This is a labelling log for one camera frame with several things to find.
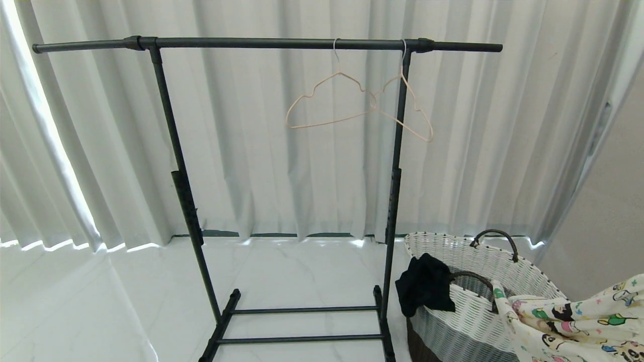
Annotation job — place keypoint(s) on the pink clothes hanger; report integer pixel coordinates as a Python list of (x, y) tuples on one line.
[(402, 125), (332, 119)]

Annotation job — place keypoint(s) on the white curtain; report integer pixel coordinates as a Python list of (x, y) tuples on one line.
[(276, 151)]

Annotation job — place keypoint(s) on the cream printed garment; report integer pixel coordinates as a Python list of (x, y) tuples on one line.
[(578, 322)]

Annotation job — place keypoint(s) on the white laundry basket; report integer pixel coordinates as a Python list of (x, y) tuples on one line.
[(473, 311)]

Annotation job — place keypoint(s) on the black short-sleeved shirt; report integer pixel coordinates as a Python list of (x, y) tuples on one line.
[(425, 286)]

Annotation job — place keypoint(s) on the black clothes rack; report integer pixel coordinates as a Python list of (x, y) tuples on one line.
[(251, 43)]

